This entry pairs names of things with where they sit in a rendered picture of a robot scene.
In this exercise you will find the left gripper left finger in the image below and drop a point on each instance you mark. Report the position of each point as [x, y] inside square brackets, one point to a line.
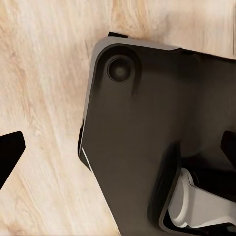
[12, 146]

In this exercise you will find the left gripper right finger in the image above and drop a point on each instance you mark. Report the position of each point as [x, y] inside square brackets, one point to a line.
[228, 146]

